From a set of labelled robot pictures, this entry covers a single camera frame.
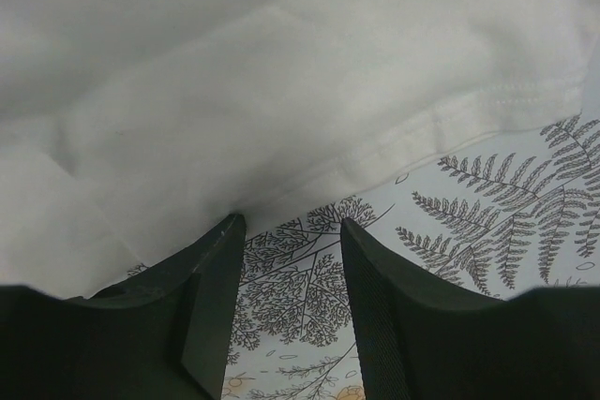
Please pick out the white t shirt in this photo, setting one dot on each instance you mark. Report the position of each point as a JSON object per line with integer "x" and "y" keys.
{"x": 129, "y": 128}

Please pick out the floral patterned table mat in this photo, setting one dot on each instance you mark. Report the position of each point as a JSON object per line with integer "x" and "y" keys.
{"x": 508, "y": 215}

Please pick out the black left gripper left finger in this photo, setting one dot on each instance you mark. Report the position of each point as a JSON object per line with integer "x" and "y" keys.
{"x": 163, "y": 333}

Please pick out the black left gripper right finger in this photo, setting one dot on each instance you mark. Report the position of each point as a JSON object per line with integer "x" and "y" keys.
{"x": 421, "y": 337}

